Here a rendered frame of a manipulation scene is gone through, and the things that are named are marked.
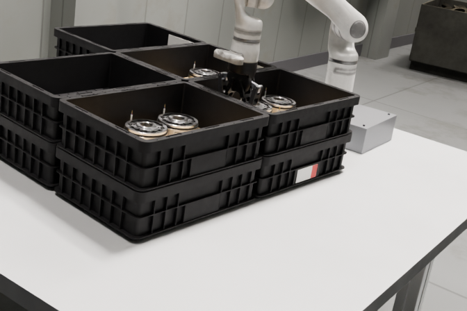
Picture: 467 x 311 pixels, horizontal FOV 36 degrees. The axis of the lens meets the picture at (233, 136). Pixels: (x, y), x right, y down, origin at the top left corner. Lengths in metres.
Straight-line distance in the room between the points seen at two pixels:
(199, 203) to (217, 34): 3.58
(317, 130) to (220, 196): 0.37
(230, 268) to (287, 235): 0.22
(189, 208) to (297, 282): 0.30
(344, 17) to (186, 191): 0.87
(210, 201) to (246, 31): 0.45
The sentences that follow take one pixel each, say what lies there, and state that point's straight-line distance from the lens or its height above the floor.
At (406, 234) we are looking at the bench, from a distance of 1.78.
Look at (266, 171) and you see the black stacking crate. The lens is 1.77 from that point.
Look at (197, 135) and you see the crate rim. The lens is 1.51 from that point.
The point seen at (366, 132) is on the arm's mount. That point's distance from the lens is 2.23.
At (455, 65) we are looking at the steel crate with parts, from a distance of 6.94.
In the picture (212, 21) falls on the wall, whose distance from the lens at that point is 5.04.
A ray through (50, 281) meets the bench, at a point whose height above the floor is 0.70.
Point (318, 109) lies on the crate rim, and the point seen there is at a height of 0.92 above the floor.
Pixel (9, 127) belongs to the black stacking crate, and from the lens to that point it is 1.81.
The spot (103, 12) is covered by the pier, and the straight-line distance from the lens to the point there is 3.94.
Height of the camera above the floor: 1.43
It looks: 19 degrees down
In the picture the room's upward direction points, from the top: 9 degrees clockwise
